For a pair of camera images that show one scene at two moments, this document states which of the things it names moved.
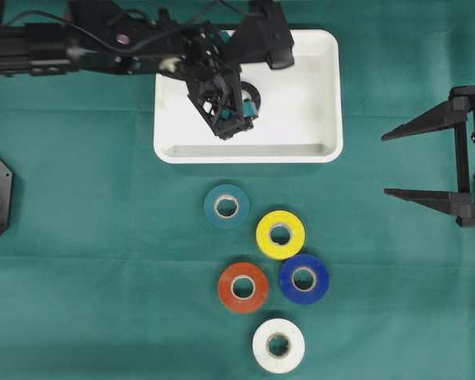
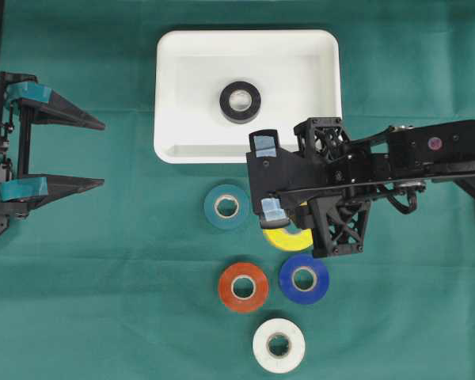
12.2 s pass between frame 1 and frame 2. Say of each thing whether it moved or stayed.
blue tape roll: stayed
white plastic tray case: stayed
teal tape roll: stayed
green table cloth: stayed
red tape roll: stayed
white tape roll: stayed
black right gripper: moved
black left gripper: moved
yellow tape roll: moved
